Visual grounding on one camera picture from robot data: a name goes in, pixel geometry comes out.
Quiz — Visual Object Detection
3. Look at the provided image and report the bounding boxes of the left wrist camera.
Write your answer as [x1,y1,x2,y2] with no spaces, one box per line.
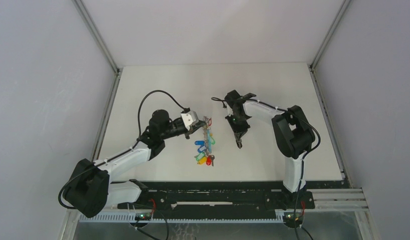
[181,110,199,131]

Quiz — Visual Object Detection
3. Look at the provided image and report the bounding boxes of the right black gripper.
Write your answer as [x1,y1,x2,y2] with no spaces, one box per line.
[226,112,251,139]

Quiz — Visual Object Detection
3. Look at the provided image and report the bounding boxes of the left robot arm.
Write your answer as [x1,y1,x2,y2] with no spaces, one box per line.
[58,109,206,218]

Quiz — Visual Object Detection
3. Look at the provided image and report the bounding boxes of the black mounting base rail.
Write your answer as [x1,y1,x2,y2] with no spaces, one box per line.
[110,180,350,219]

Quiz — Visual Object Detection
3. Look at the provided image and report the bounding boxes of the left camera cable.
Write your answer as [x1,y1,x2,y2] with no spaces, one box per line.
[137,90,189,140]

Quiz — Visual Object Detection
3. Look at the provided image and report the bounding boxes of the white slotted cable duct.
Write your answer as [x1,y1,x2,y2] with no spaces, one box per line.
[79,212,285,224]

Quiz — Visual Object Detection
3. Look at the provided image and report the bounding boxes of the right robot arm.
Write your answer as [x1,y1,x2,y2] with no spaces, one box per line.
[223,90,321,208]

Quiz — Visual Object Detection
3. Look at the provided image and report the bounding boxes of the blue keyring with keys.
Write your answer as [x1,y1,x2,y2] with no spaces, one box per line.
[194,116,215,167]

